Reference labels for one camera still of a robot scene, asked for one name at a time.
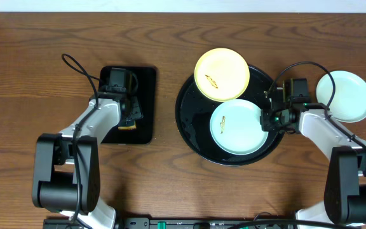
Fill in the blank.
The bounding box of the yellow plate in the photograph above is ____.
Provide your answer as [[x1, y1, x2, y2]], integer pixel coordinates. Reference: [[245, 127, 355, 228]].
[[194, 48, 250, 102]]

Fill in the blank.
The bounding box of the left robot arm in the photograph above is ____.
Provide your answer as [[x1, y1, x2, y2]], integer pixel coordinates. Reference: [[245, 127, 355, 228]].
[[32, 92, 142, 228]]

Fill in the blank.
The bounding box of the green yellow sponge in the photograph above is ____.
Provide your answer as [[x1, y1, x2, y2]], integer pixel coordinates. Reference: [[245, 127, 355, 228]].
[[118, 120, 137, 131]]

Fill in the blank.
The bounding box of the round black tray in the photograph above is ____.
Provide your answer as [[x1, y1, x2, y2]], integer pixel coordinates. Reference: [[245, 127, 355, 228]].
[[175, 66, 284, 166]]

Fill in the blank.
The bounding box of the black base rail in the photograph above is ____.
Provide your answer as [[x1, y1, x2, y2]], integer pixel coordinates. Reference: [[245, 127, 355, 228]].
[[42, 218, 297, 229]]

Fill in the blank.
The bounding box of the black rectangular tray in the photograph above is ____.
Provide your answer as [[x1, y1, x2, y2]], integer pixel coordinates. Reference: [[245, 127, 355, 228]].
[[98, 66, 157, 144]]

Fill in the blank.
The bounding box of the light green plate front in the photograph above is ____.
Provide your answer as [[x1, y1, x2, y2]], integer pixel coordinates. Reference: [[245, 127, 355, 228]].
[[330, 71, 366, 123]]

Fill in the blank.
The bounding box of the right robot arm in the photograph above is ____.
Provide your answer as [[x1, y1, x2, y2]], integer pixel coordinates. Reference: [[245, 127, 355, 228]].
[[260, 104, 366, 225]]

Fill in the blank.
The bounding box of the light green plate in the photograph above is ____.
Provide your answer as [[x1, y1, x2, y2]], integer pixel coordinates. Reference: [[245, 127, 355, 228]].
[[209, 99, 269, 156], [330, 71, 366, 123]]

